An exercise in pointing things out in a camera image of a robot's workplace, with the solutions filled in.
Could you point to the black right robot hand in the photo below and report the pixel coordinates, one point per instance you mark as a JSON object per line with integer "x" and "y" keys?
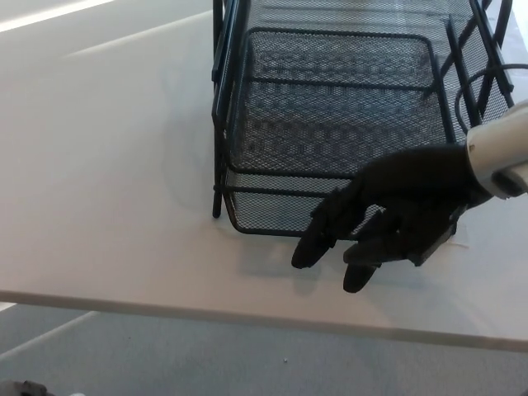
{"x": 412, "y": 194}

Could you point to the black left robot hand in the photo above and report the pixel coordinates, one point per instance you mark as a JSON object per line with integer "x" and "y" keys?
{"x": 28, "y": 389}

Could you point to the black mesh sliding drawer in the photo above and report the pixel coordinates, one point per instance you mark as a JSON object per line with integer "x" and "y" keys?
{"x": 268, "y": 206}

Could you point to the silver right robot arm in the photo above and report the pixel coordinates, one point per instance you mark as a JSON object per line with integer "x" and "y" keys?
{"x": 499, "y": 152}

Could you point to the black mesh lower tray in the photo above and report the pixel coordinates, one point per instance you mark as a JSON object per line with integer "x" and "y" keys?
{"x": 330, "y": 119}

